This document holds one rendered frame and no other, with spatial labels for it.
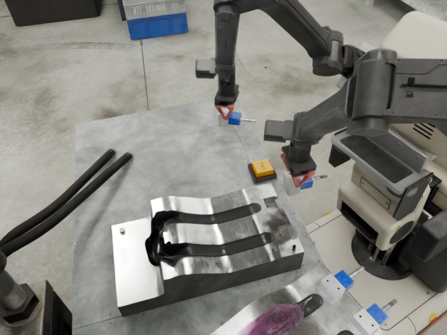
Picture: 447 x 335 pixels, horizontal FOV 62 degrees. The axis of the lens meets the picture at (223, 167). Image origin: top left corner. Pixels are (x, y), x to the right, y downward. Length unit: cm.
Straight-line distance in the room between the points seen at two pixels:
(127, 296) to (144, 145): 65
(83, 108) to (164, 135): 180
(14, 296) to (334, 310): 80
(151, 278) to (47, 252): 134
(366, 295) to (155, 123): 112
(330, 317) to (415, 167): 44
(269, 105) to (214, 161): 169
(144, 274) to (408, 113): 77
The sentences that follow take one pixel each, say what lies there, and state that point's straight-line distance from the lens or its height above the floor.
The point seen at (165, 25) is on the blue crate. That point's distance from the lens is 409.
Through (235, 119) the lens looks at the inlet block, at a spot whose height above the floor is 94.
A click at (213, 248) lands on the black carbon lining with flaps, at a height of 89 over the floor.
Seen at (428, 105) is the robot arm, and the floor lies 147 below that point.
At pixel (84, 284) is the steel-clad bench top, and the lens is 116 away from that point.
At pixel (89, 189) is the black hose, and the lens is 126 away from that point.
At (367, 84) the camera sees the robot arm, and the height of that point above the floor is 148.
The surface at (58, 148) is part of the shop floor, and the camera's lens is 292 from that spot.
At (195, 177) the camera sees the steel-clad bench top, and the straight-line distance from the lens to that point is 132.
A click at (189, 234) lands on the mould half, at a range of 102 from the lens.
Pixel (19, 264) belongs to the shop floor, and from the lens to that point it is 235.
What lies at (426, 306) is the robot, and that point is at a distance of 178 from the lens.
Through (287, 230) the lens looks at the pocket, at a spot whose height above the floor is 86.
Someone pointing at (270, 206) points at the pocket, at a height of 86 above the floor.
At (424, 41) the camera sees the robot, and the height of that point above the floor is 136.
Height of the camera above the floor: 175
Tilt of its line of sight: 45 degrees down
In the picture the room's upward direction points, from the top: 3 degrees counter-clockwise
